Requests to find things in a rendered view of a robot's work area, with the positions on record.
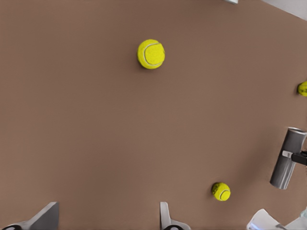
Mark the yellow tennis ball dark smudge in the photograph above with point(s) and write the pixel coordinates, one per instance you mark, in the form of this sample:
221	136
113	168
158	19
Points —
220	191

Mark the grey tennis tube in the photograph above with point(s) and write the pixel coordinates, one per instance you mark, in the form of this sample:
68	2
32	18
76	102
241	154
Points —
286	172

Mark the large yellow tennis ball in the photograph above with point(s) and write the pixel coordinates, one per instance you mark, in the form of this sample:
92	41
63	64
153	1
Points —
151	54

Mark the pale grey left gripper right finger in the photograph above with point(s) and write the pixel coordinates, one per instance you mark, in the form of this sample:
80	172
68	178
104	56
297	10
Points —
165	216

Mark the silver frame post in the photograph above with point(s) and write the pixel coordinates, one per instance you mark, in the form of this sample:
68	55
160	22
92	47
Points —
231	1

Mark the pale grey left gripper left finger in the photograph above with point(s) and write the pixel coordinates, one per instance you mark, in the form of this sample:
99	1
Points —
45	216

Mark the finger of the pale right gripper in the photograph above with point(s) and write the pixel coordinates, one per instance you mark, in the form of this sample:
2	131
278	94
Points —
297	157

